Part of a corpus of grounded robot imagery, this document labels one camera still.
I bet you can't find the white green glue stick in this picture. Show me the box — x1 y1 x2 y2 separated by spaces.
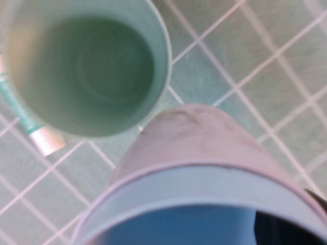
0 72 66 157

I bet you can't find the green grid mat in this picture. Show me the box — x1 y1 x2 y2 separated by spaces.
0 0 327 245

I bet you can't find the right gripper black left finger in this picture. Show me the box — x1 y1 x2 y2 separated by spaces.
254 211 327 245

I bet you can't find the pink plastic cup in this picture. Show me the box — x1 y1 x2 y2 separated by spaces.
70 103 327 245

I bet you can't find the mint green plastic cup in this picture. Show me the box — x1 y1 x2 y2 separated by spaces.
5 0 172 140

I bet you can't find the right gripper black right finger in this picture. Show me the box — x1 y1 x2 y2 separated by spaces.
303 188 327 218

